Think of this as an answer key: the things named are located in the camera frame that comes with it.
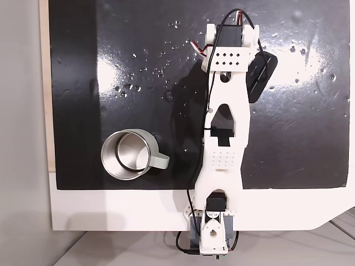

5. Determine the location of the red white black servo wire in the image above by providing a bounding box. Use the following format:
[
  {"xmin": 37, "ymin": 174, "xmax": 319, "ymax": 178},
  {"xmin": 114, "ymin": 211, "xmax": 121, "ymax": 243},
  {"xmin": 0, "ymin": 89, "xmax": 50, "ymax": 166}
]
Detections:
[{"xmin": 189, "ymin": 10, "xmax": 245, "ymax": 58}]

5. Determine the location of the pale wooden board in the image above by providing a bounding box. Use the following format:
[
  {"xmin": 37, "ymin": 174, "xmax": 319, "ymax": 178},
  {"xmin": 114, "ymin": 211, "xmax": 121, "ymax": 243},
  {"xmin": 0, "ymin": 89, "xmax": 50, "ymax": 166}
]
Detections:
[{"xmin": 38, "ymin": 0, "xmax": 58, "ymax": 173}]

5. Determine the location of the steel mug pale green handle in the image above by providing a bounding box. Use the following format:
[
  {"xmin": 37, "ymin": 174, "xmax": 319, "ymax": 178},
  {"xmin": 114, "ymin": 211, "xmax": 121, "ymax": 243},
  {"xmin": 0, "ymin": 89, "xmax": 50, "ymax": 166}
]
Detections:
[{"xmin": 100, "ymin": 129, "xmax": 170, "ymax": 181}]

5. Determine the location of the black base cable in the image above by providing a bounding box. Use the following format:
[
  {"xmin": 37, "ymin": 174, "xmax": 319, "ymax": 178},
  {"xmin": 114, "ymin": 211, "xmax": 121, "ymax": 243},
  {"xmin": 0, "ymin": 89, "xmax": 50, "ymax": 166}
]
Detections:
[{"xmin": 175, "ymin": 231, "xmax": 241, "ymax": 255}]

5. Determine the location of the black oval camera box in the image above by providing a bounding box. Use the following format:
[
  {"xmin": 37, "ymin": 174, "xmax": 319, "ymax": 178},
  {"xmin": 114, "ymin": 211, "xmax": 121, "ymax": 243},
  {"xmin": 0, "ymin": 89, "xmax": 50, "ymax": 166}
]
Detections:
[{"xmin": 246, "ymin": 51, "xmax": 279, "ymax": 105}]

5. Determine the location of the glossy black mat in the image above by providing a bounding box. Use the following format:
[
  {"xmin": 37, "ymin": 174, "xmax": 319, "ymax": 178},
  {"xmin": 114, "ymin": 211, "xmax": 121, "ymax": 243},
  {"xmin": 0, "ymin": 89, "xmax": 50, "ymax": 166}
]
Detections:
[{"xmin": 48, "ymin": 0, "xmax": 351, "ymax": 191}]

